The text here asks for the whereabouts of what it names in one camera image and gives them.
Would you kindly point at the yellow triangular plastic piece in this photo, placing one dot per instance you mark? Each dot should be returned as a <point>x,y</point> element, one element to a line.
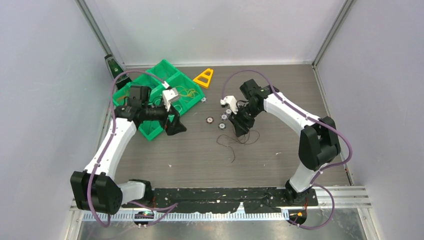
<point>204,78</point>

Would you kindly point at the poker chip red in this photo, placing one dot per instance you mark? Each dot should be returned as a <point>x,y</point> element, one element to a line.
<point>209,120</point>

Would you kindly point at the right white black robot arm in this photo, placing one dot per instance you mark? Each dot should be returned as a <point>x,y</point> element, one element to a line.
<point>318,143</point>

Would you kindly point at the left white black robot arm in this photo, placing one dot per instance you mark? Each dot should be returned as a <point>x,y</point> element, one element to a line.
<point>94,188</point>

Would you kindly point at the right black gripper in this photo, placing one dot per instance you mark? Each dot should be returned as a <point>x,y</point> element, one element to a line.
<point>240,124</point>

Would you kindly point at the green black corner device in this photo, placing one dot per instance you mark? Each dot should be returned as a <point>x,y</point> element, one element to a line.
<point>115,69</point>

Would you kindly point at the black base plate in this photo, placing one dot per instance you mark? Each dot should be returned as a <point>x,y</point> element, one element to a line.
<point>225,199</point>

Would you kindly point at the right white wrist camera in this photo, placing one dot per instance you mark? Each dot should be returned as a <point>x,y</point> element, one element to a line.
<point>231,102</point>

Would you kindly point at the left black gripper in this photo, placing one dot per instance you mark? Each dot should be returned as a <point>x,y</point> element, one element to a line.
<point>176,126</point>

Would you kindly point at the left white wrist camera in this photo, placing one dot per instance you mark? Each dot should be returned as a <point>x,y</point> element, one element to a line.
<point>170,96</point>

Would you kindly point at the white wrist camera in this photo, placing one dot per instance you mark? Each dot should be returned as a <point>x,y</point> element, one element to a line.
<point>170,96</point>
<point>231,102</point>

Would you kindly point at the poker chip blue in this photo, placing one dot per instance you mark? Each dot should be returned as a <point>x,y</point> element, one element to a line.
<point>224,116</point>

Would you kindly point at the green compartment tray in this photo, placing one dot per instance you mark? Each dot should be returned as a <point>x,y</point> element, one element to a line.
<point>190,93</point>

